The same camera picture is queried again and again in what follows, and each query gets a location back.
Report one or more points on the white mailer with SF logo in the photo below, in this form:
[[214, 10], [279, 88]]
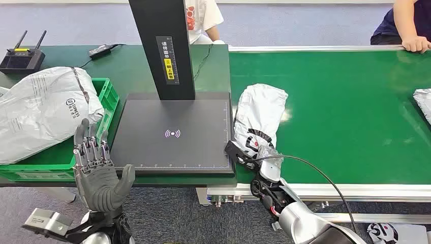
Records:
[[387, 234]]

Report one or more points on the green plastic delivery crate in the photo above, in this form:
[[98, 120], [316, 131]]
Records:
[[109, 97]]

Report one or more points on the person's hand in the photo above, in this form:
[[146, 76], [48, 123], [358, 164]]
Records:
[[417, 43]]

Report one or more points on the white plastic mailer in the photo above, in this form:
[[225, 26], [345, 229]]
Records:
[[259, 111], [425, 104]]

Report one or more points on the black router with antennas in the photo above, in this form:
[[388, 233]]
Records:
[[20, 60]]

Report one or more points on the large white SF Express mailer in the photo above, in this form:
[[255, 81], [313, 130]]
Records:
[[43, 111]]

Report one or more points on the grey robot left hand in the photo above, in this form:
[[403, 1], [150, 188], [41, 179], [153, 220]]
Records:
[[99, 188]]

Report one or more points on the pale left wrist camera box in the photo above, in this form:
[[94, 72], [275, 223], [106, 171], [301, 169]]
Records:
[[47, 220]]

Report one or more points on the green conveyor belt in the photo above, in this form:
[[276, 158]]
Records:
[[350, 118]]

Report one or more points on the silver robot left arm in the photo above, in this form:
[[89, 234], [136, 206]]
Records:
[[111, 230]]

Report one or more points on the black power adapter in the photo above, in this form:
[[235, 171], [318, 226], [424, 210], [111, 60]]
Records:
[[100, 51]]

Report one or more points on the yellow and black machine label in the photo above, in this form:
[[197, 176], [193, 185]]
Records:
[[167, 60]]

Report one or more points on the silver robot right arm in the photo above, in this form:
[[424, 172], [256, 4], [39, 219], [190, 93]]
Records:
[[303, 222]]

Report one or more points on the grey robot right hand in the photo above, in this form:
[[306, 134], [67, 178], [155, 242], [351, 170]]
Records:
[[269, 170]]

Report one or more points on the person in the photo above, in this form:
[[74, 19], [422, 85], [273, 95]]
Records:
[[404, 17], [202, 17]]

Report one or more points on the black inbound scanner machine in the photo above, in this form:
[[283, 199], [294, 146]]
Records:
[[171, 141]]

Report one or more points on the dark green table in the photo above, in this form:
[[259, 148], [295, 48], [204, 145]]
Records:
[[131, 70]]

